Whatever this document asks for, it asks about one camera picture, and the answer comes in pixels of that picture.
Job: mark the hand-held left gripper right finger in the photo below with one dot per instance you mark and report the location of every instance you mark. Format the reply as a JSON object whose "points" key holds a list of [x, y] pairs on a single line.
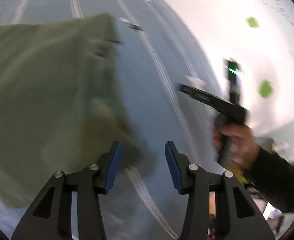
{"points": [[173, 167]]}

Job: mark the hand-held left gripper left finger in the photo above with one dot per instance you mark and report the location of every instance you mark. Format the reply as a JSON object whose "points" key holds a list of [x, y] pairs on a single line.
{"points": [[113, 167]]}

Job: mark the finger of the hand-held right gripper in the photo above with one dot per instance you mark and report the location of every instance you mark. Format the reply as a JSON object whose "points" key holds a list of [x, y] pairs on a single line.
{"points": [[194, 93]]}

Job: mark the olive green shirt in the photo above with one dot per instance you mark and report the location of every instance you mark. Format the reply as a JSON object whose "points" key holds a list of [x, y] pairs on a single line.
{"points": [[49, 92]]}

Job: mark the person's right hand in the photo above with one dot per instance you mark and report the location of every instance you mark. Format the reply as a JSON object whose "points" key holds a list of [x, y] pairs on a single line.
{"points": [[244, 142]]}

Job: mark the large green apple sticker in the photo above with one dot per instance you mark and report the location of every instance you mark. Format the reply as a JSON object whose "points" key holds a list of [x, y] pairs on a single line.
{"points": [[265, 88]]}

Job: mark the bed with blue striped sheet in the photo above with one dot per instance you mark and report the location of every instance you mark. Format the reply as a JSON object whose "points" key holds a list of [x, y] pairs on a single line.
{"points": [[147, 80]]}

